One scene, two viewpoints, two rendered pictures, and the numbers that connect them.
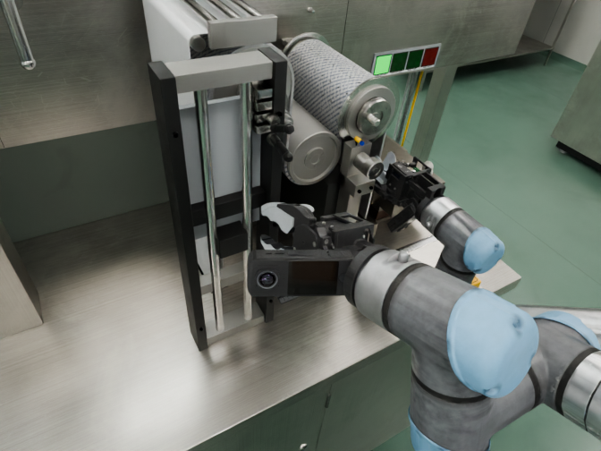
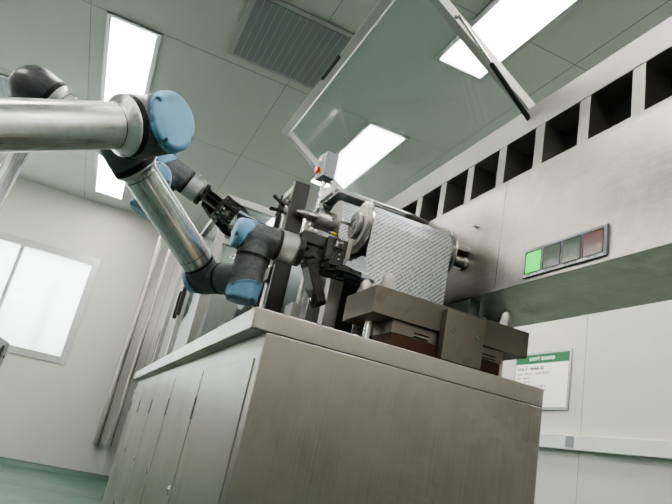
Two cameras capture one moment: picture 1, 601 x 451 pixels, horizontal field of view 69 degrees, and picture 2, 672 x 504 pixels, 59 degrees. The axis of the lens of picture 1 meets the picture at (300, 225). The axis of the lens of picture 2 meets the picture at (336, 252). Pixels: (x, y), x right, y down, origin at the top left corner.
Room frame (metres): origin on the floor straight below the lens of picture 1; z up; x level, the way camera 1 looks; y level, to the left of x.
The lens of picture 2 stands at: (1.12, -1.55, 0.67)
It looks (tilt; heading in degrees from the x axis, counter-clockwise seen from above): 19 degrees up; 105
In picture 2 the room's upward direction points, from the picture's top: 12 degrees clockwise
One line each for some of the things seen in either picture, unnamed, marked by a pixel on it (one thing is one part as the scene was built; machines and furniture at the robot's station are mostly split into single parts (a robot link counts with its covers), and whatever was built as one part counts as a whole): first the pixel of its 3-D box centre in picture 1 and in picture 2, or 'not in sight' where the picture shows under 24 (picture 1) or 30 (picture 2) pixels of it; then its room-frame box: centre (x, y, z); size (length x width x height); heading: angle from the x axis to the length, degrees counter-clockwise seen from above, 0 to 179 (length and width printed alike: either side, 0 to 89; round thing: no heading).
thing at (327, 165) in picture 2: not in sight; (324, 167); (0.52, 0.36, 1.66); 0.07 x 0.07 x 0.10; 41
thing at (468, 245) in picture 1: (469, 242); (256, 239); (0.61, -0.32, 1.11); 0.11 x 0.08 x 0.09; 34
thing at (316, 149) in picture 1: (284, 129); not in sight; (0.84, 0.05, 1.18); 0.26 x 0.12 x 0.12; 34
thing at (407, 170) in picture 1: (414, 190); (319, 255); (0.74, -0.23, 1.12); 0.12 x 0.08 x 0.09; 34
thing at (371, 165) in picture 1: (372, 168); not in sight; (0.71, -0.13, 1.18); 0.04 x 0.02 x 0.04; 124
